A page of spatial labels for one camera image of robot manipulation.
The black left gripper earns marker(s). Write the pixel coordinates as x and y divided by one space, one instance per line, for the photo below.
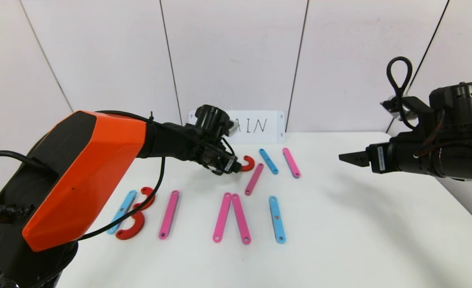
228 164

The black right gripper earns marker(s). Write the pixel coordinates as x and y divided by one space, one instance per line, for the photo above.
379 158

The small red C-shaped piece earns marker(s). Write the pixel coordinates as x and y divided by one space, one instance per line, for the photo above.
252 163

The long pink bar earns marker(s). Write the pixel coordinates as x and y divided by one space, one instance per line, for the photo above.
241 218
169 214
254 179
222 217

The short blue three-hole bar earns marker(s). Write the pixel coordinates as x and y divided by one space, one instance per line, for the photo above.
268 161

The orange and black left arm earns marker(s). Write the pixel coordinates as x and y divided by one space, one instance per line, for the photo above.
79 172

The white BRAIN sign card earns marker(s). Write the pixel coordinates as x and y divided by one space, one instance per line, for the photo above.
274 128

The pink bar with purple underside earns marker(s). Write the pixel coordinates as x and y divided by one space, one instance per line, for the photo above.
291 162

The long blue bar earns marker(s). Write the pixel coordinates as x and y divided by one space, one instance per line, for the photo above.
277 219

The light blue slanted-hole bar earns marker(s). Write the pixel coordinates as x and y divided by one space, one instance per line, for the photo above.
125 204

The large red C-shaped piece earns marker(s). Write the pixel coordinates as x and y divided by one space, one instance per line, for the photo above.
133 232

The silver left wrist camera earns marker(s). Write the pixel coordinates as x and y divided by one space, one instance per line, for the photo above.
231 124

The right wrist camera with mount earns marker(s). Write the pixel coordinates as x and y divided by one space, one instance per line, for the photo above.
422 108

